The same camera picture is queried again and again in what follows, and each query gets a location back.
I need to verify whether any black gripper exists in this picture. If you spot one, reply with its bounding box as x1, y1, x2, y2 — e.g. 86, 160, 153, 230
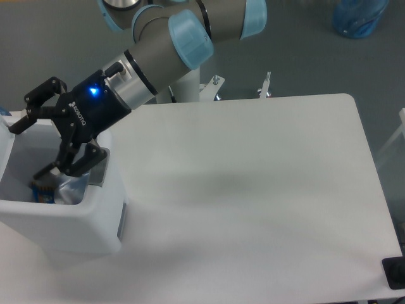
8, 62, 131, 180

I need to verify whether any clear plastic water bottle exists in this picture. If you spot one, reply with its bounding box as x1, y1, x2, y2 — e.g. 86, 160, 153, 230
54, 172, 90, 205

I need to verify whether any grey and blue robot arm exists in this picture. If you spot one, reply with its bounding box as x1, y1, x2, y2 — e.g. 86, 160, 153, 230
9, 1, 267, 179

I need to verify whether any white trash can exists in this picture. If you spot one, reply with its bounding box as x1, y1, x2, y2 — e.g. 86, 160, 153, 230
1, 116, 128, 254

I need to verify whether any orange blue snack wrapper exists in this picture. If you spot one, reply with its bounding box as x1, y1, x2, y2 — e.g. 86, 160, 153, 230
30, 180, 57, 204

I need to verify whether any blue plastic bag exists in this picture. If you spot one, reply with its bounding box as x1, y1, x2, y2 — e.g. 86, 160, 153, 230
332, 0, 389, 39

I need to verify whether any black device at table edge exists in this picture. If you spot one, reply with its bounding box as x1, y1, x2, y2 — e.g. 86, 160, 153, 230
382, 256, 404, 290

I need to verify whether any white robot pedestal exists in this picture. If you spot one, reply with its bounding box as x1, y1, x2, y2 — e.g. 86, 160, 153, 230
156, 68, 200, 104

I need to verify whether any white base frame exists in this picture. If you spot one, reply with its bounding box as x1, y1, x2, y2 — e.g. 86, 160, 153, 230
199, 75, 225, 102

